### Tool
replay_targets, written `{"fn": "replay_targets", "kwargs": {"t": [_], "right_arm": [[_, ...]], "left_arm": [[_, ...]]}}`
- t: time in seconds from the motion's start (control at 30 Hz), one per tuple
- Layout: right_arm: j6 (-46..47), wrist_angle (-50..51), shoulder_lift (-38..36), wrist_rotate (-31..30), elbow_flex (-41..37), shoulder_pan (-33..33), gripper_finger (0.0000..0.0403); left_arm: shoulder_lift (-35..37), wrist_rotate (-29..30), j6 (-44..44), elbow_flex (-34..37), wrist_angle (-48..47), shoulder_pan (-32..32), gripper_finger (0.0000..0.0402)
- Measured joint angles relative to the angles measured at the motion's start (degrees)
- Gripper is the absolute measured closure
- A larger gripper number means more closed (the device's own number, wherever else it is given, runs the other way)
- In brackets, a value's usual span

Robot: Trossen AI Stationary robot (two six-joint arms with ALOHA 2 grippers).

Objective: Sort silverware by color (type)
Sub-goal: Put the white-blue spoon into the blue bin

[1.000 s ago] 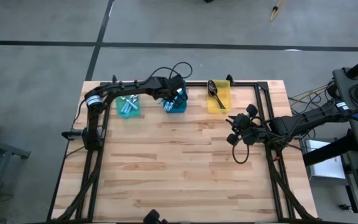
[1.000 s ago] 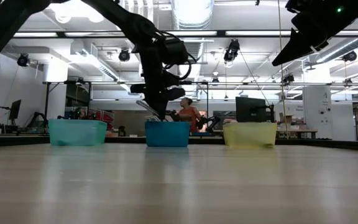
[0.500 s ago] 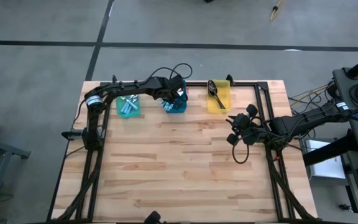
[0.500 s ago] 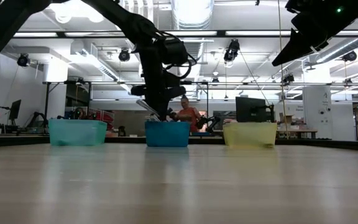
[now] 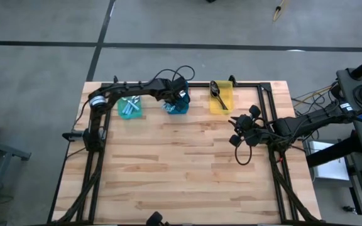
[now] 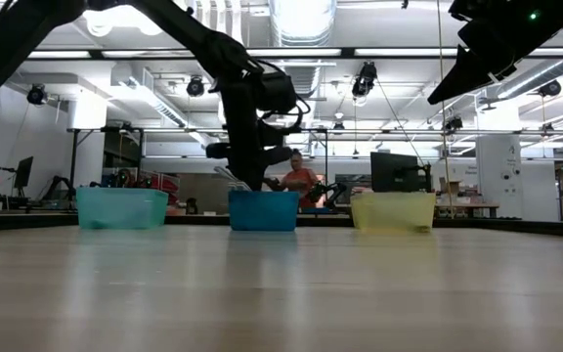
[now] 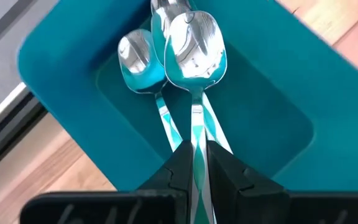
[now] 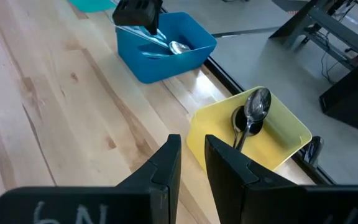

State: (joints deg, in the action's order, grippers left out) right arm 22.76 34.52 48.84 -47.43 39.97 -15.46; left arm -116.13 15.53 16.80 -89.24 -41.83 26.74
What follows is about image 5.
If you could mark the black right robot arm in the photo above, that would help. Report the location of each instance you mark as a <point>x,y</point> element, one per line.
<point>310,120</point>

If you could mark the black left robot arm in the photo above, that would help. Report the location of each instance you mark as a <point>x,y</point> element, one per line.
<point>127,88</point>

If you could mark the teal plastic bin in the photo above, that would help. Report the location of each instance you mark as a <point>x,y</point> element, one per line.
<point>137,115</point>

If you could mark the black rounded object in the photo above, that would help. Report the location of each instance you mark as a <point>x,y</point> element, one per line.
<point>155,219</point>

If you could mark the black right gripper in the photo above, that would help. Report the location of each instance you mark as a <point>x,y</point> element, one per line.
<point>253,132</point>

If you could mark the grey equipment cart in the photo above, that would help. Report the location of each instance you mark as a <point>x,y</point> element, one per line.
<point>346,91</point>

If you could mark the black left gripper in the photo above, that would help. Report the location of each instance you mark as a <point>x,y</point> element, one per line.
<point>173,88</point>

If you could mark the white box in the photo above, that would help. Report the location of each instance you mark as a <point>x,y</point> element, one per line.
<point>328,166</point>

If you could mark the yellow plastic bin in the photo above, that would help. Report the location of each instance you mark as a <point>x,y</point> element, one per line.
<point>228,94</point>

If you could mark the blue plastic bin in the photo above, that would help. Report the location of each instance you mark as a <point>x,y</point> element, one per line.
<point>181,108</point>

